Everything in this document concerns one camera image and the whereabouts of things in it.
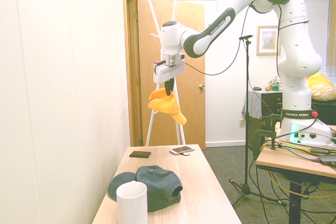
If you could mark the grey cloth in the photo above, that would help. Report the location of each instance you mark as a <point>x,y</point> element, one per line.
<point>253,103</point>

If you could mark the brass door knob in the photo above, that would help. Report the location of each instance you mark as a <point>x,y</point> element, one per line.
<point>201,86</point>

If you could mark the black table clamp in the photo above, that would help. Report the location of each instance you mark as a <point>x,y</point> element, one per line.
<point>258,137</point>

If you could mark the dark wooden dresser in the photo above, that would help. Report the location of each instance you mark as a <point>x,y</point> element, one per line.
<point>271,103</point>

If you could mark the black flat device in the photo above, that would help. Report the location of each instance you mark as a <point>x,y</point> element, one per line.
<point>328,159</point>

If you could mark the dark low cabinet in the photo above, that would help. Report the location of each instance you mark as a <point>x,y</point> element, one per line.
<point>324,111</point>

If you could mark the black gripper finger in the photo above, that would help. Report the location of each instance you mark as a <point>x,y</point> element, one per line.
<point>167,89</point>
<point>172,83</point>

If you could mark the wooden door frame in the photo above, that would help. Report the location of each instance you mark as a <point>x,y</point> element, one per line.
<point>130,51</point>

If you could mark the flower decoration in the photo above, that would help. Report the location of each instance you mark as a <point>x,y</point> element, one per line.
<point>275,79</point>

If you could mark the white wall outlet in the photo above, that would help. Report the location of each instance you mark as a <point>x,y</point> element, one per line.
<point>241,123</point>

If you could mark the white smartphone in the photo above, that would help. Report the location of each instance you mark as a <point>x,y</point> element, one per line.
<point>181,149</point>

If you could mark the yellow bag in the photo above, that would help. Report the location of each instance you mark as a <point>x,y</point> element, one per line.
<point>323,87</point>

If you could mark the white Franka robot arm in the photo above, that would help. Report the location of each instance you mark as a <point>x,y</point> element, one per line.
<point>296,58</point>

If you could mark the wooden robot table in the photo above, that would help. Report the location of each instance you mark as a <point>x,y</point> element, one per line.
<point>288,162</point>

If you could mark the brown wooden door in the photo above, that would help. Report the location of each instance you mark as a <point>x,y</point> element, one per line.
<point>194,103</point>

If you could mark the white wooden coat rack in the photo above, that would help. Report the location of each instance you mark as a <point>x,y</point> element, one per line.
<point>153,127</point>

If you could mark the dark blue-grey baseball cap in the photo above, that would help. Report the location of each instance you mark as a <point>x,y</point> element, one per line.
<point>157,182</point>

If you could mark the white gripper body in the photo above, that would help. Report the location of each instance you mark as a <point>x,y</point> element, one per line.
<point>169,72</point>

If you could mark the black tripod stand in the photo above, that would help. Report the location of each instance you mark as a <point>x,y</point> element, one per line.
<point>246,129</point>

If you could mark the small black bowl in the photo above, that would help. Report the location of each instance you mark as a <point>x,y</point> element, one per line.
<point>257,88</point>

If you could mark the yellow baseball cap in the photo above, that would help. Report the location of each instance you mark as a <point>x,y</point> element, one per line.
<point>165,104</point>

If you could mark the red stop knob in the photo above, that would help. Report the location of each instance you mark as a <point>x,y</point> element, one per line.
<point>314,114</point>

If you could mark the small round coin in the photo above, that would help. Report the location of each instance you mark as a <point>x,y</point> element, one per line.
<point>186,153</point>

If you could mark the window blinds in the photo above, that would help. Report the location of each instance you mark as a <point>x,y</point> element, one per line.
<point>332,37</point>

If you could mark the framed wall picture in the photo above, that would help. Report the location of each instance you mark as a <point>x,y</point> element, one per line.
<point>266,40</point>

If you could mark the white cylindrical cup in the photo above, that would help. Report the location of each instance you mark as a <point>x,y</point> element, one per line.
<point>132,203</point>

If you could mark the black camera on stand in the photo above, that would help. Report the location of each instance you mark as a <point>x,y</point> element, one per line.
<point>246,37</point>

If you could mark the small black flat box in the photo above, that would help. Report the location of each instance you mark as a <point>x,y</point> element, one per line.
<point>140,154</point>

